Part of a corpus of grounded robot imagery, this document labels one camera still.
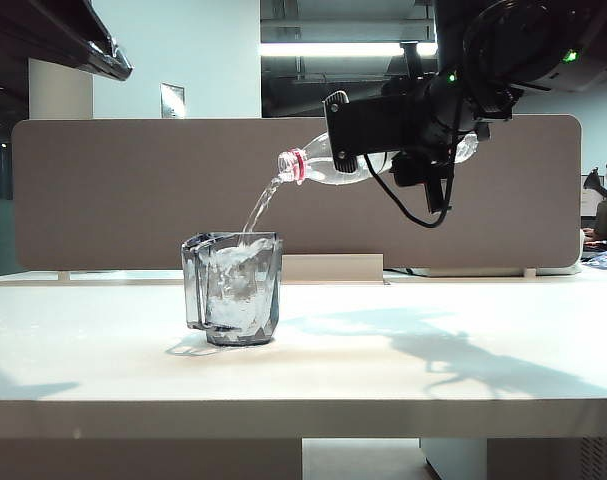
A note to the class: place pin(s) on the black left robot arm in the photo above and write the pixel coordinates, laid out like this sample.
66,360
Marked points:
53,30

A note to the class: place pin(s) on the transparent grey plastic mug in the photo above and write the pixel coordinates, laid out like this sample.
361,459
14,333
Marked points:
238,300

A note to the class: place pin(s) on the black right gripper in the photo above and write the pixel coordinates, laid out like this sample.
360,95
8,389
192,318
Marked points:
448,115

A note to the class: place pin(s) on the long linear ceiling light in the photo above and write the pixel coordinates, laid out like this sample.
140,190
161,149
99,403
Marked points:
333,49

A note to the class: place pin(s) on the white round column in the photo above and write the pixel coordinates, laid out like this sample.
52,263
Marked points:
60,95

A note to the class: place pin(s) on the brown fabric desk divider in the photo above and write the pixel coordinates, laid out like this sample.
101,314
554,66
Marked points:
133,190

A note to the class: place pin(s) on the Nongfu Spring water bottle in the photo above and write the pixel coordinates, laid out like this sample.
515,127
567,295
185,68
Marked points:
315,160

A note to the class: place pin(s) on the framed wall notice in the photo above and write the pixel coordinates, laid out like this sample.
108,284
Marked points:
172,101

